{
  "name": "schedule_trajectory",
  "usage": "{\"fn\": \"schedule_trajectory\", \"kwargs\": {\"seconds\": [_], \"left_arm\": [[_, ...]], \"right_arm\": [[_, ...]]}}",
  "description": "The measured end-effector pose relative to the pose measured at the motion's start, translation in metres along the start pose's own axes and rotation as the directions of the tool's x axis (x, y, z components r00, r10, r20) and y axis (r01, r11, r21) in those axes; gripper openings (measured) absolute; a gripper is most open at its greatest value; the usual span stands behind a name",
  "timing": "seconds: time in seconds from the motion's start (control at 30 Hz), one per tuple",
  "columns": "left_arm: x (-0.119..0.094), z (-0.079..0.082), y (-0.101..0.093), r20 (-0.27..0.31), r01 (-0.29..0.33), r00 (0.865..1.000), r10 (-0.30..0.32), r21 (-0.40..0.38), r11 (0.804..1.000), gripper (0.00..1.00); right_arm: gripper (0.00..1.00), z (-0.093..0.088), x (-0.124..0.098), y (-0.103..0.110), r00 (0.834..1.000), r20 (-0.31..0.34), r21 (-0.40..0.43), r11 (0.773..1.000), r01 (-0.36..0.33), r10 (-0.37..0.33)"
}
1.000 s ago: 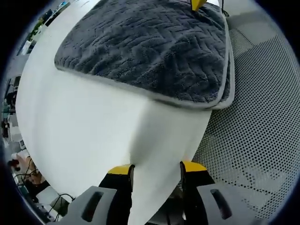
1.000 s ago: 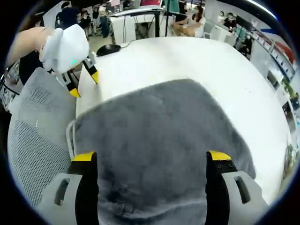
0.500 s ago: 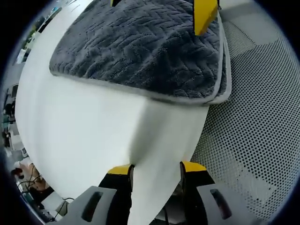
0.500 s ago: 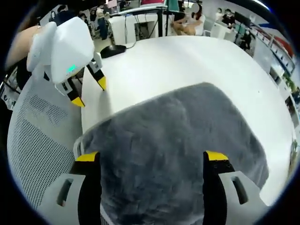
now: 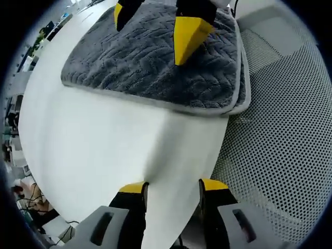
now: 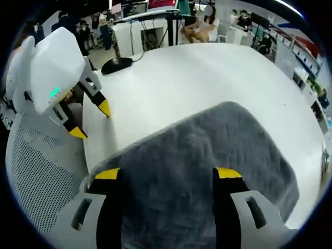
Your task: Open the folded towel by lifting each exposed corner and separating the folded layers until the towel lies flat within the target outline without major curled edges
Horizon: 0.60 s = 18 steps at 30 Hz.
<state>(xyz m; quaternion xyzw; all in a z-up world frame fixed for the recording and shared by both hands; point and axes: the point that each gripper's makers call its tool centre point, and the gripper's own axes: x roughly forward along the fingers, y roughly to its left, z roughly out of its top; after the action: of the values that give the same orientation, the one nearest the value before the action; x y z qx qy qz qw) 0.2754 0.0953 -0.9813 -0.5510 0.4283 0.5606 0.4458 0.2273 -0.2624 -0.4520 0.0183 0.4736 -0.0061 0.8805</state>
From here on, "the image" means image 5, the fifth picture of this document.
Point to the dark grey towel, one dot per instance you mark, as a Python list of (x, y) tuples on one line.
[(145, 67)]

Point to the green potted plant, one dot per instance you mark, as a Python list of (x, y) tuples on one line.
[(39, 39)]

